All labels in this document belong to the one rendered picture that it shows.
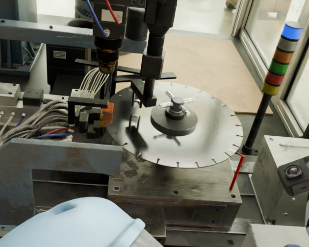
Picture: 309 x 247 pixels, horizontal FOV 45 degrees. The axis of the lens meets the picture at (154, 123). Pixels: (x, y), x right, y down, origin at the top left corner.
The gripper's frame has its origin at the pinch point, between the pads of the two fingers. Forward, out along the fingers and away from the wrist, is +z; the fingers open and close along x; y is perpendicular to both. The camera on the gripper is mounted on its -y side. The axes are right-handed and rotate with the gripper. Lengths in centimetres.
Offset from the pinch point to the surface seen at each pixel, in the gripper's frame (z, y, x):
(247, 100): 23, 14, 74
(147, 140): 2.4, -26.7, 23.2
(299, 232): 7.6, 3.4, 5.3
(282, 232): 7.6, -0.3, 5.1
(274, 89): -1.1, 6.9, 43.8
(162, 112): 1.3, -23.1, 32.5
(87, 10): 4, -47, 97
